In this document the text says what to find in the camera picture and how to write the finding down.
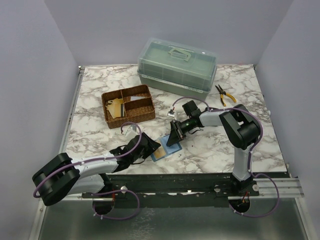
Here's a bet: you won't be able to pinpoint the blue leather card holder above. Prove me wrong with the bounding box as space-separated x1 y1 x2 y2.
151 135 182 162

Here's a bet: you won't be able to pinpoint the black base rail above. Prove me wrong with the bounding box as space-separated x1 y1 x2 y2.
77 172 272 209

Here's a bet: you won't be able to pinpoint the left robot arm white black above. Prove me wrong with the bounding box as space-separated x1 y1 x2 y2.
32 132 161 206

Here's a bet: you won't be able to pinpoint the white card in basket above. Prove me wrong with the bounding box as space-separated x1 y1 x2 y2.
130 96 145 101

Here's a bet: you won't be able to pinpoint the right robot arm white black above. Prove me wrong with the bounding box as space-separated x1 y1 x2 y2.
166 100 263 196

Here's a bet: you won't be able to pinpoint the green plastic storage box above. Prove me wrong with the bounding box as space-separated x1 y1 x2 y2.
137 38 217 100

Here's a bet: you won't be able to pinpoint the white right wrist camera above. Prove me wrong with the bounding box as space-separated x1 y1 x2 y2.
167 108 177 121

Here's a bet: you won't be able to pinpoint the left aluminium side rail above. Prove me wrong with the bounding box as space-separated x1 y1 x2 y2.
55 66 86 155

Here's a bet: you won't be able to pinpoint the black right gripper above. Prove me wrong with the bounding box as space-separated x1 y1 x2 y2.
166 117 194 147

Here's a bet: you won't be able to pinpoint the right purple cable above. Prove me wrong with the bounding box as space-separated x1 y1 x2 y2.
172 96 281 218

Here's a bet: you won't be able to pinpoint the purple cable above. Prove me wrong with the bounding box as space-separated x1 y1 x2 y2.
172 96 281 218
33 121 144 221

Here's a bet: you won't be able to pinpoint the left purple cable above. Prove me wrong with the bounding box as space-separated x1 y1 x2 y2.
33 121 144 221

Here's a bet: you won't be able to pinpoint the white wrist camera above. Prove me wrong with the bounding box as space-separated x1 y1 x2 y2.
122 125 139 139
167 108 177 121

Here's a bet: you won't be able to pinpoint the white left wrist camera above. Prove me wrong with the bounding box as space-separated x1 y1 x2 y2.
122 125 139 139

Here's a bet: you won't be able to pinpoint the brown wicker divided basket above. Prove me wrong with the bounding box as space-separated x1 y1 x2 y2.
101 84 156 129

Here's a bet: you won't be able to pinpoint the yellow handled pliers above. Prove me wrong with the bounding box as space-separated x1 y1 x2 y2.
215 84 237 107

